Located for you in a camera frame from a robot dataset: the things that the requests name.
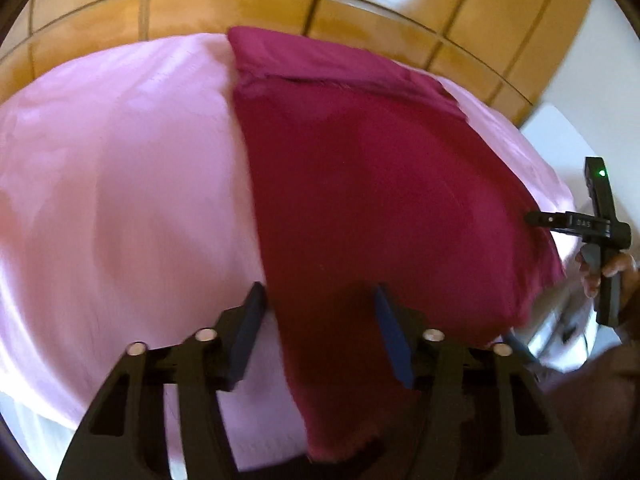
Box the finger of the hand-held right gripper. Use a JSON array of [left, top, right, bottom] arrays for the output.
[[524, 211, 570, 232]]

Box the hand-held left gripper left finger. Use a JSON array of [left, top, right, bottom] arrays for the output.
[[56, 281, 268, 480]]

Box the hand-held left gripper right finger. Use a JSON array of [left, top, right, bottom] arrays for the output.
[[372, 284, 585, 480]]

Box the dark red cloth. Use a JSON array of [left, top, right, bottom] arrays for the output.
[[227, 25, 568, 463]]

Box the person's right hand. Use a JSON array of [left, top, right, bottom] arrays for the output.
[[575, 249, 640, 306]]

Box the person's brown clothing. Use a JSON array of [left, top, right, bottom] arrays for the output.
[[537, 332, 640, 480]]

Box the pink blanket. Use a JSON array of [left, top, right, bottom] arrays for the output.
[[0, 32, 575, 467]]

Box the white bed sheet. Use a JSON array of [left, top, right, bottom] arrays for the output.
[[0, 260, 601, 480]]

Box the wooden wardrobe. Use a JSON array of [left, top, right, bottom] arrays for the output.
[[0, 0, 601, 127]]

